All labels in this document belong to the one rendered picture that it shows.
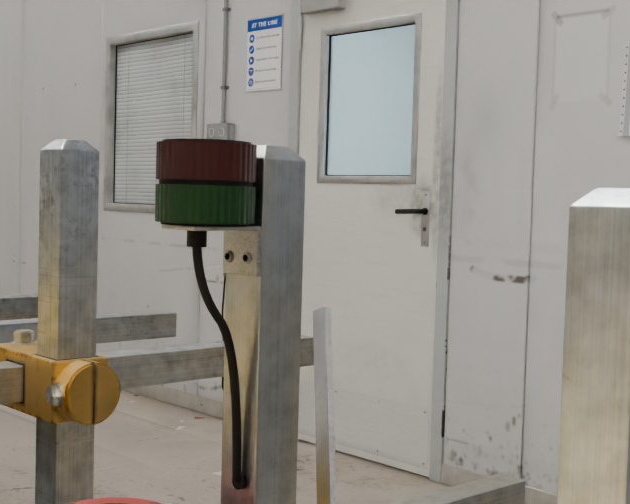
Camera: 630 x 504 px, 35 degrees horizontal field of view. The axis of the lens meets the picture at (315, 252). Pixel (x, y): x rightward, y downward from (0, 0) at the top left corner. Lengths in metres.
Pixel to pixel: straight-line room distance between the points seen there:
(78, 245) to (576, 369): 0.47
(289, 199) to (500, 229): 3.18
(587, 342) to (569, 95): 3.20
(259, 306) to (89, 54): 5.55
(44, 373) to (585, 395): 0.49
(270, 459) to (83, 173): 0.31
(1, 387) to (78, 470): 0.09
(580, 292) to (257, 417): 0.24
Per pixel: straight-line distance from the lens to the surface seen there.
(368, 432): 4.32
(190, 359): 0.95
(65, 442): 0.85
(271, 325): 0.62
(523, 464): 3.82
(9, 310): 1.41
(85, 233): 0.83
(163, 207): 0.59
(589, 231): 0.46
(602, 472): 0.47
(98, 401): 0.82
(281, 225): 0.62
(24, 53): 6.86
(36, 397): 0.85
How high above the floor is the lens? 1.10
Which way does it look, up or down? 3 degrees down
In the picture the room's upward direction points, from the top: 2 degrees clockwise
